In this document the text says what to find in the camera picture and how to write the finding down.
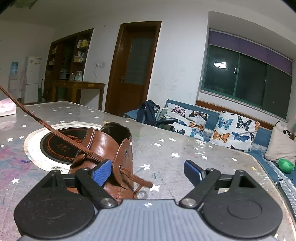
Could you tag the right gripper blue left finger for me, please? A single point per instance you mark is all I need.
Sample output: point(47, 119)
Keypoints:
point(91, 183)

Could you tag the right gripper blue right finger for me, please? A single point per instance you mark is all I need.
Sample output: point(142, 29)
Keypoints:
point(203, 180)

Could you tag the brown leather shoe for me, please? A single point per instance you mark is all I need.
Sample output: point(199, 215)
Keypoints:
point(113, 142)

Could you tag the brown shoelace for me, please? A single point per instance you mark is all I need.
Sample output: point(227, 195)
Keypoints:
point(85, 150)

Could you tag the butterfly pillow right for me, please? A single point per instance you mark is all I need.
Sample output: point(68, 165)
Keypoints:
point(234, 131)

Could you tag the butterfly pillow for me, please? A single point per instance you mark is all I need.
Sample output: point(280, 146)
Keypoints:
point(234, 131)
point(189, 122)

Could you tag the blue sofa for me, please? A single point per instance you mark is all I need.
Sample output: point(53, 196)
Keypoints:
point(286, 181)

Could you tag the butterfly pillow left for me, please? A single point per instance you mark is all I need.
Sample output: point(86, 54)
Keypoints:
point(189, 122)

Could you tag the green ball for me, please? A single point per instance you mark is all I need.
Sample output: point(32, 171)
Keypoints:
point(285, 165)

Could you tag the beige cushion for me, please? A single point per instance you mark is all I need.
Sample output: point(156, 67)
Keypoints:
point(280, 146)

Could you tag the dark blue bag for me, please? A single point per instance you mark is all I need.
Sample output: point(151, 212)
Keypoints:
point(146, 113)

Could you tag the white refrigerator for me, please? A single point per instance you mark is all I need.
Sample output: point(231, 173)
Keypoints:
point(31, 80)

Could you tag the green framed window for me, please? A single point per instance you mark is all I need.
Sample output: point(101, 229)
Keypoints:
point(246, 79)

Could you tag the pink white paper pack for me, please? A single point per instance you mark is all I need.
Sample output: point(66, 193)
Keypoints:
point(7, 107)

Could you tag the water dispenser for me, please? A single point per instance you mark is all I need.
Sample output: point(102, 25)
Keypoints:
point(13, 85)

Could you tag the brown wooden door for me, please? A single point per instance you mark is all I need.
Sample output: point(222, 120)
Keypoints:
point(131, 67)

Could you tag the dark wooden shelf cabinet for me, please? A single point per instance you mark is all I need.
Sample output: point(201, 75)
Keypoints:
point(66, 58)

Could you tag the purple roller blind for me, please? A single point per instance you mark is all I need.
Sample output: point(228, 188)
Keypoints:
point(250, 49)

